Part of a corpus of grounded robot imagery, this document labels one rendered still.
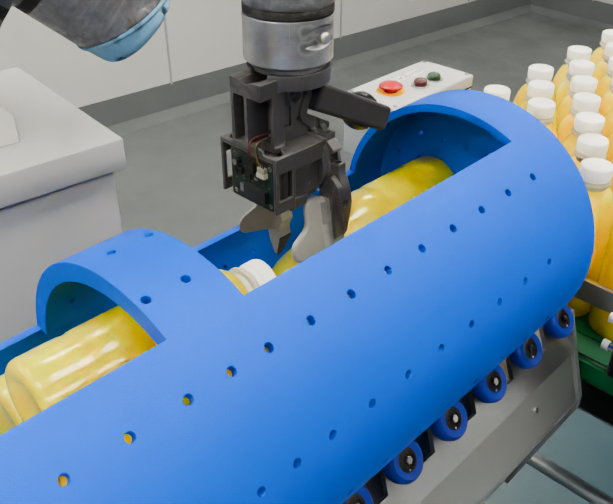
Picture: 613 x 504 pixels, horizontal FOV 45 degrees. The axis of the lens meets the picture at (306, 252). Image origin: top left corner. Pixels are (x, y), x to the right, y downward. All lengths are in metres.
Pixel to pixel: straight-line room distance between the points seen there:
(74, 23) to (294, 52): 0.41
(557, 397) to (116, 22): 0.70
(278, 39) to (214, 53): 3.44
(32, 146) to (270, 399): 0.53
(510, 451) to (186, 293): 0.52
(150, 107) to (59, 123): 2.91
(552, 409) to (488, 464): 0.14
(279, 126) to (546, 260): 0.28
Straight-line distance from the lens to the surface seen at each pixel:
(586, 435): 2.20
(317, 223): 0.68
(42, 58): 3.60
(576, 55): 1.38
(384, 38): 4.82
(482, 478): 0.88
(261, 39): 0.61
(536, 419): 0.95
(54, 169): 0.89
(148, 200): 3.15
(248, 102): 0.62
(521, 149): 0.74
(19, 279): 0.95
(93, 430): 0.45
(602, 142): 1.04
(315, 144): 0.64
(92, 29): 0.95
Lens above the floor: 1.53
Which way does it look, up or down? 34 degrees down
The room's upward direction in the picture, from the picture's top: straight up
